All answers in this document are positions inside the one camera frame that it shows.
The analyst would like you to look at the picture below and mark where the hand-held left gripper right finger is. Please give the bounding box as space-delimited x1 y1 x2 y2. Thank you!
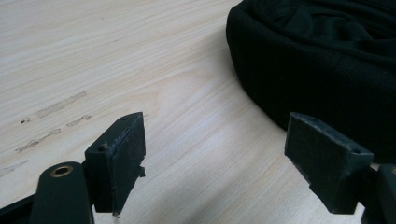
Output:
284 112 375 215

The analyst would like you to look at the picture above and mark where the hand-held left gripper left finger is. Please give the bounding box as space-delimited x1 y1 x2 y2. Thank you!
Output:
84 111 147 217

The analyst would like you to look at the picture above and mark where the black cloth garment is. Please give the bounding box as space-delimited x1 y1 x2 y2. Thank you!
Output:
225 0 396 165

